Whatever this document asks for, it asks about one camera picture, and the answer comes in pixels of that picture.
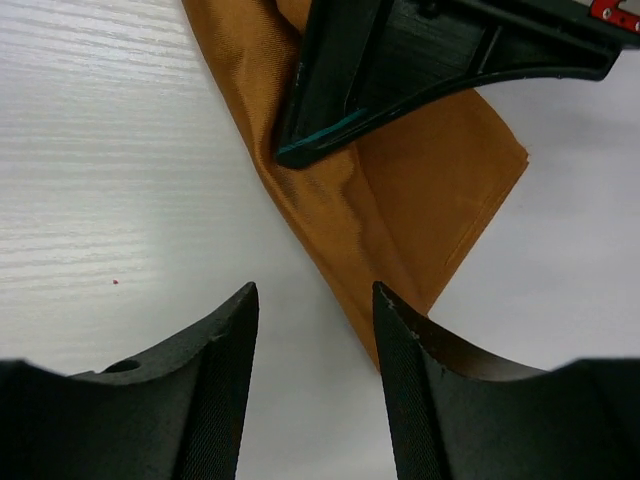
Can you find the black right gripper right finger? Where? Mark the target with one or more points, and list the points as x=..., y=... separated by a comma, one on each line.
x=457, y=411

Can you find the orange cloth napkin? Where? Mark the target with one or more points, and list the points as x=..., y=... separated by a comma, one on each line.
x=402, y=205

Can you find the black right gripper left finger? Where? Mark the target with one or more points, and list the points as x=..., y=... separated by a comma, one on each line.
x=173, y=411

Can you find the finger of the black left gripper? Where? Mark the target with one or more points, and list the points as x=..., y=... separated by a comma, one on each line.
x=365, y=63

